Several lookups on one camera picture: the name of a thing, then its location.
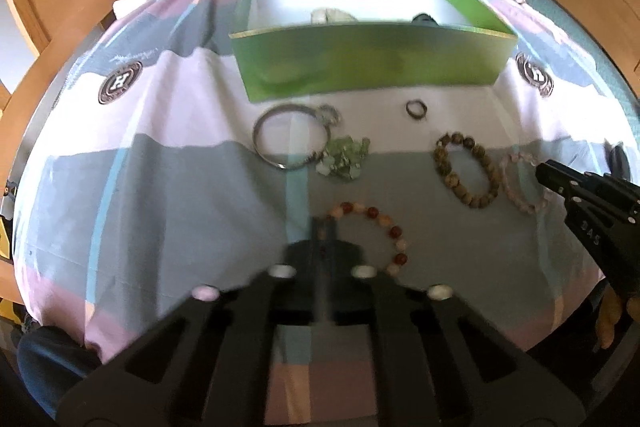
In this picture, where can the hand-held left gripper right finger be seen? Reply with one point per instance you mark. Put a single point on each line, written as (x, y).
(345, 287)

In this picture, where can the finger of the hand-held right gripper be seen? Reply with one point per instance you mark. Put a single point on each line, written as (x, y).
(555, 174)
(619, 162)

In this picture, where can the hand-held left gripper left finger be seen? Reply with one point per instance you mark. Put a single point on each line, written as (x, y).
(300, 287)

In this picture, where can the silver bangle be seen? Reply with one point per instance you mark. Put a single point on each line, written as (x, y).
(256, 134)

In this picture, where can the green cardboard box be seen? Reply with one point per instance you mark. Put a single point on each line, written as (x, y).
(375, 57)

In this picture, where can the cream jewelry piece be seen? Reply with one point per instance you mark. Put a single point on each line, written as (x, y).
(330, 15)

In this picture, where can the person's right hand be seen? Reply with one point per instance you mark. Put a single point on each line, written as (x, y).
(607, 322)

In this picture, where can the plaid bed sheet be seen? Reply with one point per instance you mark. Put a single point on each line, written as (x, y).
(150, 187)

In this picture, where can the person's leg in jeans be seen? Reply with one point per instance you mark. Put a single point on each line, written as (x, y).
(45, 362)

